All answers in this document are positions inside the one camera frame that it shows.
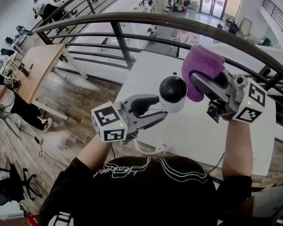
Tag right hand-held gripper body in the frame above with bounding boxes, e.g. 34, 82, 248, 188
206, 74, 267, 124

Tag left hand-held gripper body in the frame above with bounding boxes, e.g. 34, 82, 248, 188
91, 97, 142, 145

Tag purple cloth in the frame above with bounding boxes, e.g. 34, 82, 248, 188
181, 45, 226, 102

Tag white dome camera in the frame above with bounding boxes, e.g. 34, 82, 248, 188
159, 75, 188, 114

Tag person's right forearm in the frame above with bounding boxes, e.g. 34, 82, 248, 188
221, 118, 254, 180

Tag person's left forearm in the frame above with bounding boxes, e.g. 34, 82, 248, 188
76, 133, 113, 171

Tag glass entrance doors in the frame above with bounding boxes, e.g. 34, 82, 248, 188
186, 0, 247, 21

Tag black metal railing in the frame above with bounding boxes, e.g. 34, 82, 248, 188
261, 0, 283, 46
34, 12, 283, 136
32, 0, 142, 30

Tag person's black printed t-shirt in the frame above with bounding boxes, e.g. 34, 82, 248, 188
37, 155, 253, 226

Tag wooden table with white legs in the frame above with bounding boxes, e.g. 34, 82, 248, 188
0, 43, 89, 121

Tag clothes rack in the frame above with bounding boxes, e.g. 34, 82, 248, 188
167, 0, 191, 13

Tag black office chair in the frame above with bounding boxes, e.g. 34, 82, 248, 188
0, 159, 42, 206

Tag white cable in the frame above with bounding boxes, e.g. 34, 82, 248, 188
134, 102, 171, 157

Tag black floor cable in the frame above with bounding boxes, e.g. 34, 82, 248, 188
14, 120, 69, 169

